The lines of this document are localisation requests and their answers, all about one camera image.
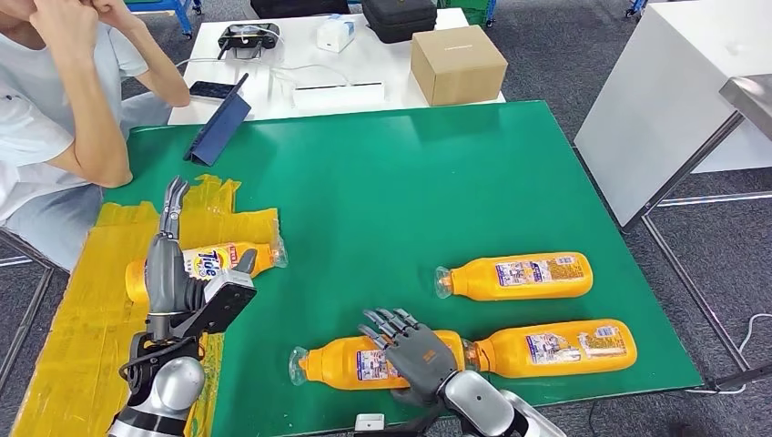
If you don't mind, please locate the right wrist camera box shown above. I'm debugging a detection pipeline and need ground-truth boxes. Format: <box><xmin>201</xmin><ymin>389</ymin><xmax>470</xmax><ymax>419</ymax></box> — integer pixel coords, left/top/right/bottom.
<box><xmin>353</xmin><ymin>412</ymin><xmax>451</xmax><ymax>437</ymax></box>

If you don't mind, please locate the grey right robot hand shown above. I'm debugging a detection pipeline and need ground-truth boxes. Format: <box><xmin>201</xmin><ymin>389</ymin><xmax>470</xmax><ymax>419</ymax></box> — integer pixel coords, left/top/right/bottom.
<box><xmin>358</xmin><ymin>307</ymin><xmax>461</xmax><ymax>409</ymax></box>

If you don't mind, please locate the black carry case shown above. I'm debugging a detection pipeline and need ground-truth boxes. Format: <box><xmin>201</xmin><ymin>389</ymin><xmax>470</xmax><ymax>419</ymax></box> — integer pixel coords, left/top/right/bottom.
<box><xmin>361</xmin><ymin>0</ymin><xmax>439</xmax><ymax>45</ymax></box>

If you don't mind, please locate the white tissue box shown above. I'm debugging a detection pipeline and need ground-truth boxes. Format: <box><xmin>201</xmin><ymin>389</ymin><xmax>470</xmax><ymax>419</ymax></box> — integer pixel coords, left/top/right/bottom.
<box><xmin>316</xmin><ymin>14</ymin><xmax>357</xmax><ymax>55</ymax></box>

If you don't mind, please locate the brown cardboard box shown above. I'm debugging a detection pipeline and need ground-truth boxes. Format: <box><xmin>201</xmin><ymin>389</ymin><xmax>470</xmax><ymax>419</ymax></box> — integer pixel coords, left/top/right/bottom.
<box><xmin>411</xmin><ymin>25</ymin><xmax>509</xmax><ymax>107</ymax></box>

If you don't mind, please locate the white floor cable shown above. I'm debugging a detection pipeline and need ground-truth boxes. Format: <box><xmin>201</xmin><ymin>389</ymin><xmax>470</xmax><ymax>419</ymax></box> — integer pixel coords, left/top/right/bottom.
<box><xmin>687</xmin><ymin>312</ymin><xmax>772</xmax><ymax>394</ymax></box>

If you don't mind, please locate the black handheld controller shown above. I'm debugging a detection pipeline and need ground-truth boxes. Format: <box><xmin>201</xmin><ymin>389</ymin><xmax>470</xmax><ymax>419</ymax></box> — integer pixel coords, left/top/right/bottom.
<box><xmin>217</xmin><ymin>22</ymin><xmax>281</xmax><ymax>60</ymax></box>

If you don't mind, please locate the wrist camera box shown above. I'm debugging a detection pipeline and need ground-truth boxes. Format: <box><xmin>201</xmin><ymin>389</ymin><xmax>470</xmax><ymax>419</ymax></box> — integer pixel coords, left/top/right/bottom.
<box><xmin>175</xmin><ymin>269</ymin><xmax>259</xmax><ymax>340</ymax></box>
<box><xmin>353</xmin><ymin>412</ymin><xmax>451</xmax><ymax>437</ymax></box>

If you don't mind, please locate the steel table top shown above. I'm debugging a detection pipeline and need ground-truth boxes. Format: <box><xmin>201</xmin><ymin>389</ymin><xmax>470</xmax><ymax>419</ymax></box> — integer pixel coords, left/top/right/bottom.
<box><xmin>719</xmin><ymin>73</ymin><xmax>772</xmax><ymax>141</ymax></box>

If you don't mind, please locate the yellow taped cardboard sheet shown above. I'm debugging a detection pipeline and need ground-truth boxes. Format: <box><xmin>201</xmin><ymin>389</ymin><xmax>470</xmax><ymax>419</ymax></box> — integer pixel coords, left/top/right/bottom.
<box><xmin>10</xmin><ymin>173</ymin><xmax>281</xmax><ymax>437</ymax></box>

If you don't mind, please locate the person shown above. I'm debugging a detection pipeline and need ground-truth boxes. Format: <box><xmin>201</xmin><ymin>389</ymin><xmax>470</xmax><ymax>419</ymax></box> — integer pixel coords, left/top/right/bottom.
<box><xmin>0</xmin><ymin>0</ymin><xmax>193</xmax><ymax>274</ymax></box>

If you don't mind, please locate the grey metal table frame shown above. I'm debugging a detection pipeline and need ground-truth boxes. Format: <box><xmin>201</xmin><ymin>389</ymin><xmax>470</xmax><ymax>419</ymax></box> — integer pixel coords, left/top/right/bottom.
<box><xmin>621</xmin><ymin>111</ymin><xmax>772</xmax><ymax>391</ymax></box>

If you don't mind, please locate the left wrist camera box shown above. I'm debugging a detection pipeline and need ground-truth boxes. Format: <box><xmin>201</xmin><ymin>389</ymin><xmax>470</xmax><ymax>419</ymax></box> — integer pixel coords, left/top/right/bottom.
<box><xmin>175</xmin><ymin>269</ymin><xmax>259</xmax><ymax>340</ymax></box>

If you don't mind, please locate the person's left hand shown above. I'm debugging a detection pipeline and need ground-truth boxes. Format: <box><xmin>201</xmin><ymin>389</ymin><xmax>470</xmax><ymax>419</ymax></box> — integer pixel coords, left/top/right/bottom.
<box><xmin>90</xmin><ymin>0</ymin><xmax>137</xmax><ymax>35</ymax></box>

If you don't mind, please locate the black smartphone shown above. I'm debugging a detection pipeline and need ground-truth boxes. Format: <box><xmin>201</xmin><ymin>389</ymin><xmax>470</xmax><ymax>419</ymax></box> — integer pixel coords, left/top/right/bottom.
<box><xmin>188</xmin><ymin>80</ymin><xmax>238</xmax><ymax>101</ymax></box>

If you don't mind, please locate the white side table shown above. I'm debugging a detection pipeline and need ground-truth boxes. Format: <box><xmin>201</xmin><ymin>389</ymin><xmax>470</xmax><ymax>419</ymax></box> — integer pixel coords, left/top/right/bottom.
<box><xmin>573</xmin><ymin>0</ymin><xmax>772</xmax><ymax>228</ymax></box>

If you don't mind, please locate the person's right hand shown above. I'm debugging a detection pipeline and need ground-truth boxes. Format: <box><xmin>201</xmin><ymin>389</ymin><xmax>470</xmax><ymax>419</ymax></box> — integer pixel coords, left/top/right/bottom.
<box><xmin>26</xmin><ymin>0</ymin><xmax>101</xmax><ymax>40</ymax></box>

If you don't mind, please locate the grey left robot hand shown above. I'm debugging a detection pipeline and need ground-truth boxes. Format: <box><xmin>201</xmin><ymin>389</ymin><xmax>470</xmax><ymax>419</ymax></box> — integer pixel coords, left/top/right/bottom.
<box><xmin>144</xmin><ymin>176</ymin><xmax>259</xmax><ymax>316</ymax></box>

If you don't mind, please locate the blue tablet case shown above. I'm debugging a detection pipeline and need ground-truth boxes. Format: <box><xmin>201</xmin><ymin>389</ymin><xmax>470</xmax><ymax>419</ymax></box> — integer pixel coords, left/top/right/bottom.
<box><xmin>183</xmin><ymin>73</ymin><xmax>253</xmax><ymax>168</ymax></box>

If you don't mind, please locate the long white box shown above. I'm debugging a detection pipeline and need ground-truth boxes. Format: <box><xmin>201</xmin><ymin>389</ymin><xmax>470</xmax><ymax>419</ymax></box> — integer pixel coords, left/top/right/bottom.
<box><xmin>292</xmin><ymin>81</ymin><xmax>386</xmax><ymax>111</ymax></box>

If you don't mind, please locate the orange Tide detergent bottle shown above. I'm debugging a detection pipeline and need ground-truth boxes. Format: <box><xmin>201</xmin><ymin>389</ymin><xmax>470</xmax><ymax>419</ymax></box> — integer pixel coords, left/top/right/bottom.
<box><xmin>288</xmin><ymin>330</ymin><xmax>469</xmax><ymax>391</ymax></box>
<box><xmin>464</xmin><ymin>319</ymin><xmax>639</xmax><ymax>380</ymax></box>
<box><xmin>125</xmin><ymin>235</ymin><xmax>290</xmax><ymax>305</ymax></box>
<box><xmin>433</xmin><ymin>251</ymin><xmax>594</xmax><ymax>302</ymax></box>

